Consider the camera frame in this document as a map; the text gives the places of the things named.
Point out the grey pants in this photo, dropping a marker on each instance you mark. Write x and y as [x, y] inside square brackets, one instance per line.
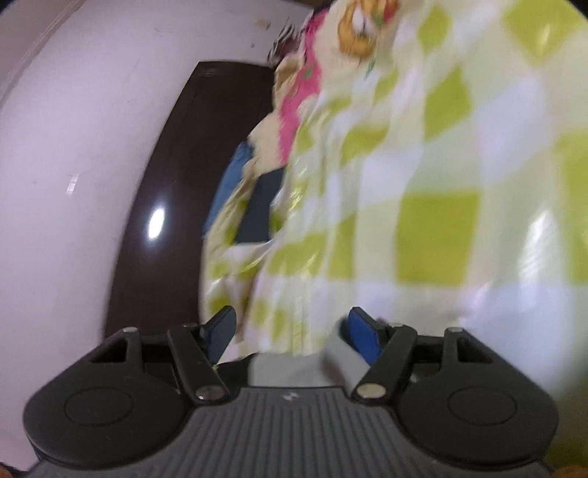
[294, 367]

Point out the cartoon print quilt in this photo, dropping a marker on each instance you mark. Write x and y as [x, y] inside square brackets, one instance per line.
[294, 105]

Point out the blue pillow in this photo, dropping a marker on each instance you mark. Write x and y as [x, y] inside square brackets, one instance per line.
[227, 184]

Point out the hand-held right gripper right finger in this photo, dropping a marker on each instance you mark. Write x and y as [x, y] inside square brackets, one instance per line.
[365, 335]

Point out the dark navy cloth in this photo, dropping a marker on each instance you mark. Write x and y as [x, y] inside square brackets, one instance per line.
[257, 211]

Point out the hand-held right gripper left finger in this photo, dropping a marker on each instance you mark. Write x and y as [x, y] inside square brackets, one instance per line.
[220, 332]

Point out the green checkered plastic sheet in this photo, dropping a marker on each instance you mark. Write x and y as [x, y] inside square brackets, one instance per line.
[436, 239]

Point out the dark wooden headboard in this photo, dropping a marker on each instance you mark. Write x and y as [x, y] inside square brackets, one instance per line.
[183, 184]

